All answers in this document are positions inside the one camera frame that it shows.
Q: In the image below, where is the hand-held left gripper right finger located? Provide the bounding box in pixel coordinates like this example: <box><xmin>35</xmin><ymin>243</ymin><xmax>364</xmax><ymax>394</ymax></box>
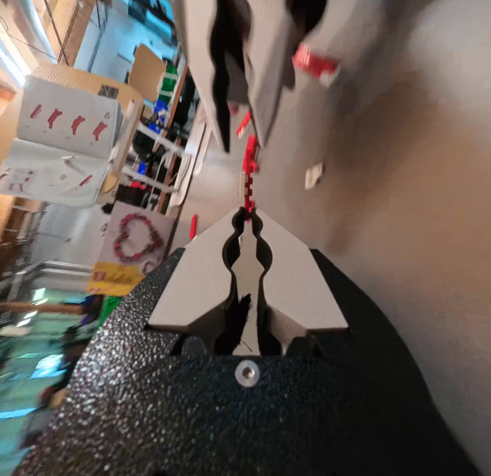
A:
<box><xmin>251</xmin><ymin>208</ymin><xmax>350</xmax><ymax>348</ymax></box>

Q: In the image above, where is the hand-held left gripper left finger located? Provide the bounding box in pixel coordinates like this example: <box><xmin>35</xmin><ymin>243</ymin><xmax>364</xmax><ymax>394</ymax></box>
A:
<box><xmin>147</xmin><ymin>207</ymin><xmax>246</xmax><ymax>332</ymax></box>

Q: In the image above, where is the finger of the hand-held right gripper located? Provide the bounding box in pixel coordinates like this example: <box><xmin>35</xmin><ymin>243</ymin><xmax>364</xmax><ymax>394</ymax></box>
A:
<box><xmin>173</xmin><ymin>0</ymin><xmax>231</xmax><ymax>154</ymax></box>
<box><xmin>240</xmin><ymin>0</ymin><xmax>298</xmax><ymax>147</ymax></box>

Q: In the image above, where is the long red lego frame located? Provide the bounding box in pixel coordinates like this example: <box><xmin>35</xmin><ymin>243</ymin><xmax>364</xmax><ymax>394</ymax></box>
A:
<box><xmin>292</xmin><ymin>42</ymin><xmax>342</xmax><ymax>88</ymax></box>

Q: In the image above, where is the red and white lego strip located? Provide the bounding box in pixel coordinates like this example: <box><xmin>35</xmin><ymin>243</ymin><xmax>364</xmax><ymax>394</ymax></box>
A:
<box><xmin>239</xmin><ymin>134</ymin><xmax>259</xmax><ymax>223</ymax></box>

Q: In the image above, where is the white lego wedge plate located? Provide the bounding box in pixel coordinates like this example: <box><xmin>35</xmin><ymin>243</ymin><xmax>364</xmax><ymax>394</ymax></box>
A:
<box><xmin>305</xmin><ymin>163</ymin><xmax>325</xmax><ymax>190</ymax></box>

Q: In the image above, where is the yellow and white lego box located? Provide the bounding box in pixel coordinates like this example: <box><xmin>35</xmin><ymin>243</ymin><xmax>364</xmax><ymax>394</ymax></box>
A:
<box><xmin>87</xmin><ymin>201</ymin><xmax>177</xmax><ymax>297</ymax></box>

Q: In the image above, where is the lego instruction booklet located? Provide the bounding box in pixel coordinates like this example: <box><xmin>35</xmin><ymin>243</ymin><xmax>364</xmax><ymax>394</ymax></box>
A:
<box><xmin>0</xmin><ymin>75</ymin><xmax>124</xmax><ymax>208</ymax></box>

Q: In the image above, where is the stack of green crates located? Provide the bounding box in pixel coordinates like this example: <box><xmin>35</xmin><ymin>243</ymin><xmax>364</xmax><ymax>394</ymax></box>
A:
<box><xmin>157</xmin><ymin>64</ymin><xmax>179</xmax><ymax>101</ymax></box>

